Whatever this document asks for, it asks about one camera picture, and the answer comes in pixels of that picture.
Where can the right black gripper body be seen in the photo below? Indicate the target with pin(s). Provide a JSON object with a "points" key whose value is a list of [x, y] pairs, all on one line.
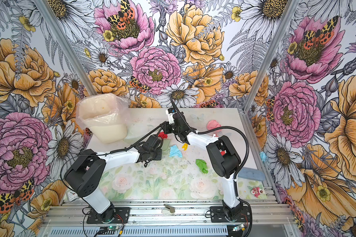
{"points": [[173, 128]]}

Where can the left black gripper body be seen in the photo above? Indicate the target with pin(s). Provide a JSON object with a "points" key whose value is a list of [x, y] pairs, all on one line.
{"points": [[155, 155]]}

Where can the green dustpan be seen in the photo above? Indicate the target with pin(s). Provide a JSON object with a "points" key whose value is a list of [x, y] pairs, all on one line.
{"points": [[158, 129]]}

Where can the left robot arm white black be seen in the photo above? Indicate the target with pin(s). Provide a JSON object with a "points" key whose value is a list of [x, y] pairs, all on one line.
{"points": [[85, 173]]}

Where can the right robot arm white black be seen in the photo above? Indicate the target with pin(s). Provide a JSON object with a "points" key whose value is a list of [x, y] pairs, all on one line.
{"points": [[225, 160]]}

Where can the red paper scrap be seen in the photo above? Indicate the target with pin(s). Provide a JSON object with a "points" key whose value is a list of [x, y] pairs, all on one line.
{"points": [[162, 135]]}

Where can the yellow paper scrap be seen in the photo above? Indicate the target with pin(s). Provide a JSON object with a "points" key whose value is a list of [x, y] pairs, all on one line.
{"points": [[185, 146]]}

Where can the large light blue paper scrap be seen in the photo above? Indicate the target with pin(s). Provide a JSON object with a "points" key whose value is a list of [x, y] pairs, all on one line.
{"points": [[175, 152]]}

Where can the pink paper scrap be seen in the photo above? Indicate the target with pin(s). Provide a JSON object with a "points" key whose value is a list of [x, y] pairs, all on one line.
{"points": [[213, 125]]}

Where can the green paper scrap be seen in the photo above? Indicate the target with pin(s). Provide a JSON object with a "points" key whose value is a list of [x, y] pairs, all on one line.
{"points": [[202, 165]]}

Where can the white trash bin plastic liner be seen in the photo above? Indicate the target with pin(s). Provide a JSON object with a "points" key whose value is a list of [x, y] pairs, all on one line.
{"points": [[105, 115]]}

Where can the small white clock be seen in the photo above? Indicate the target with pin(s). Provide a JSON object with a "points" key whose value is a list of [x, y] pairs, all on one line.
{"points": [[71, 196]]}

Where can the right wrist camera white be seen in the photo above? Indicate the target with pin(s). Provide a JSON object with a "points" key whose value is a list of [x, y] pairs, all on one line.
{"points": [[170, 113]]}

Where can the small beige clip on rail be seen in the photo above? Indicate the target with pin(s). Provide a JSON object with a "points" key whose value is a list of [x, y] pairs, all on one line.
{"points": [[168, 209]]}

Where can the aluminium rail frame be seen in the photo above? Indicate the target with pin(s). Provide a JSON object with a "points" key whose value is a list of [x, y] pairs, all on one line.
{"points": [[191, 219]]}

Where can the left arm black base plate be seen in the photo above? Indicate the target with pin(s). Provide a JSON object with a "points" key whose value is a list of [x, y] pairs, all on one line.
{"points": [[113, 215]]}

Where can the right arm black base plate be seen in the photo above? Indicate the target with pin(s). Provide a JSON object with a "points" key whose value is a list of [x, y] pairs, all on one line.
{"points": [[220, 214]]}

